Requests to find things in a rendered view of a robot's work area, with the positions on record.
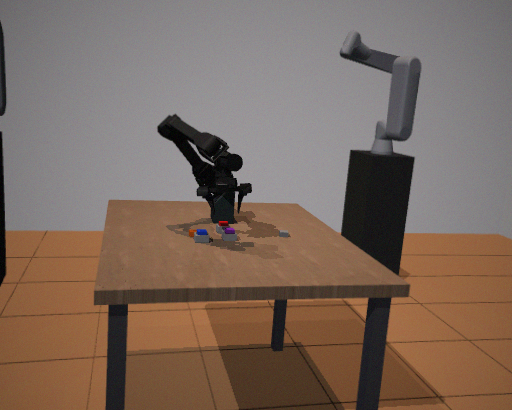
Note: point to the red button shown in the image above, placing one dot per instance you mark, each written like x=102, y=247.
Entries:
x=221, y=226

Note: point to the blue button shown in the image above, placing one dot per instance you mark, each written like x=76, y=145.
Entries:
x=201, y=236

